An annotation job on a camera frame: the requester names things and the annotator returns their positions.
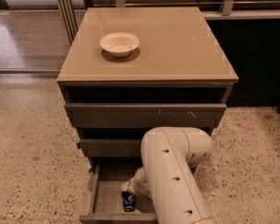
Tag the top grey drawer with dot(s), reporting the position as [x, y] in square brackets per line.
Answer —
[144, 115]

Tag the blue pepsi can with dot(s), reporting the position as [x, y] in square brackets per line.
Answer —
[127, 205]

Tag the white paper bowl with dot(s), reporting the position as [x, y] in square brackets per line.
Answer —
[119, 44]

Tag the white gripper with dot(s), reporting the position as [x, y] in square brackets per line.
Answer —
[135, 185]

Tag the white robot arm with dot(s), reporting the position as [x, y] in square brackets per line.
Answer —
[168, 155]

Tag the bottom grey open drawer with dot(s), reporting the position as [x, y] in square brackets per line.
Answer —
[106, 205]

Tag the middle grey drawer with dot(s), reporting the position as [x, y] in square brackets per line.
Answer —
[128, 148]

